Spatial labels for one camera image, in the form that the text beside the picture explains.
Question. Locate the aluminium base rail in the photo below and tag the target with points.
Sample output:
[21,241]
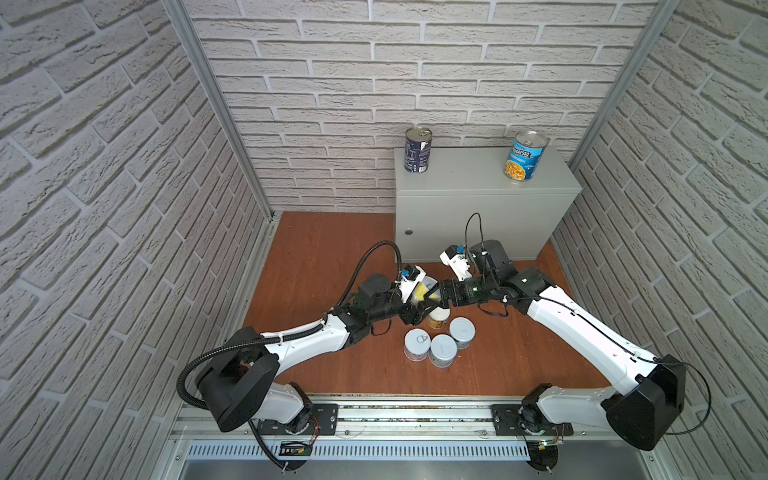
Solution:
[400,417]

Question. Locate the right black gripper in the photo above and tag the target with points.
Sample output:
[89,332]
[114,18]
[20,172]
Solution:
[445,288]

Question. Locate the white lid purple can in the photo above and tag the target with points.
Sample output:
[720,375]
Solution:
[417,345]

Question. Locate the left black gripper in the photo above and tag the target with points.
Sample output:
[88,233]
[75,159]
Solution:
[411,309]

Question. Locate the grey metal cabinet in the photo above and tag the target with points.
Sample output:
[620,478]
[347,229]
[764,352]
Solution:
[465,197]

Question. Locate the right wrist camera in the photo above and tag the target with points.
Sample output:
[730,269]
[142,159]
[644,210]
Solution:
[455,257]

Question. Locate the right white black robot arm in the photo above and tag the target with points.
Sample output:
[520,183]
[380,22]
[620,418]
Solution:
[646,393]

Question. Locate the silver top centre can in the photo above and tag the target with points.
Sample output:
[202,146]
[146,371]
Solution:
[443,351]

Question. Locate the yellow label pull-tab can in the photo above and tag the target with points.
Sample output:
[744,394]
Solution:
[421,290]

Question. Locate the silver top can right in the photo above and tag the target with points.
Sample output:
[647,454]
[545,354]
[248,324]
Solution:
[463,331]

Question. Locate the white lid orange can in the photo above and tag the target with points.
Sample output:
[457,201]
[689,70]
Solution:
[438,318]

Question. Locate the blue label soup can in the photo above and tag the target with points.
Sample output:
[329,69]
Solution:
[524,155]

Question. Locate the silver can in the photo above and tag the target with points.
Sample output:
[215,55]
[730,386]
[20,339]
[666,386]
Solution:
[443,351]
[463,331]

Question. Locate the dark purple label can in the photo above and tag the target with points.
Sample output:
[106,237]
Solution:
[418,142]

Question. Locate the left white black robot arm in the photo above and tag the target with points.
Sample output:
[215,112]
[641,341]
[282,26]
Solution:
[236,382]

